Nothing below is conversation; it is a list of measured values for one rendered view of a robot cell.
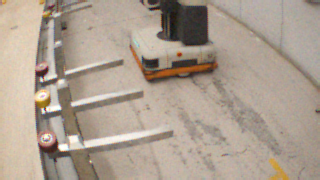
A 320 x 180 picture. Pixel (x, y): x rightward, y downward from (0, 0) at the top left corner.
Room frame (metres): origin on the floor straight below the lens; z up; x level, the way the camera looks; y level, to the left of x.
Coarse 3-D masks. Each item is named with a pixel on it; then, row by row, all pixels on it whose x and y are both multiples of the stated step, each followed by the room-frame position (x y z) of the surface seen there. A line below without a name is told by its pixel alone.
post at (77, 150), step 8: (72, 136) 0.36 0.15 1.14; (80, 136) 0.37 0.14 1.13; (72, 144) 0.34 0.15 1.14; (80, 144) 0.34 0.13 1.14; (72, 152) 0.33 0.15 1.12; (80, 152) 0.34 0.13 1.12; (80, 160) 0.33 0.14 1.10; (88, 160) 0.34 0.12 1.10; (80, 168) 0.33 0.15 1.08; (88, 168) 0.34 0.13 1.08; (80, 176) 0.33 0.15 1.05; (88, 176) 0.33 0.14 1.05
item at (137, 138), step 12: (144, 132) 0.71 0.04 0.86; (156, 132) 0.71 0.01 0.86; (168, 132) 0.71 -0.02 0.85; (84, 144) 0.63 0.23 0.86; (96, 144) 0.64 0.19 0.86; (108, 144) 0.64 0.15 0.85; (120, 144) 0.66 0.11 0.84; (132, 144) 0.67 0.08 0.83; (48, 156) 0.56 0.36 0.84; (60, 156) 0.58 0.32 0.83
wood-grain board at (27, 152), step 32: (32, 0) 2.71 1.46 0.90; (0, 32) 1.72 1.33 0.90; (32, 32) 1.55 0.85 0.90; (0, 64) 1.12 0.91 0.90; (32, 64) 1.08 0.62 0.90; (0, 96) 0.80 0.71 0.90; (32, 96) 0.81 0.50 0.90; (0, 128) 0.59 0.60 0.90; (32, 128) 0.62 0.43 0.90; (0, 160) 0.43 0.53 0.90; (32, 160) 0.47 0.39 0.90
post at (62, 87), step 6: (60, 84) 0.57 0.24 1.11; (66, 84) 0.58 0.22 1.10; (60, 90) 0.56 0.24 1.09; (66, 90) 0.57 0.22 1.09; (60, 96) 0.56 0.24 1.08; (66, 96) 0.57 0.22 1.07; (60, 102) 0.56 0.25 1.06; (66, 102) 0.57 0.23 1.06; (66, 108) 0.57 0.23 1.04; (66, 114) 0.56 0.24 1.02; (72, 114) 0.57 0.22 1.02; (66, 120) 0.56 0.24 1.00; (72, 120) 0.57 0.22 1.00; (66, 126) 0.56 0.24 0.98; (72, 126) 0.57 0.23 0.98; (72, 132) 0.57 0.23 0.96
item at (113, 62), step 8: (120, 56) 1.21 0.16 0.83; (96, 64) 1.15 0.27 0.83; (104, 64) 1.15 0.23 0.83; (112, 64) 1.17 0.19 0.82; (120, 64) 1.18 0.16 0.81; (72, 72) 1.09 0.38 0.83; (80, 72) 1.11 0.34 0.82; (88, 72) 1.12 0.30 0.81; (48, 80) 1.04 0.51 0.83; (56, 80) 1.06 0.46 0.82
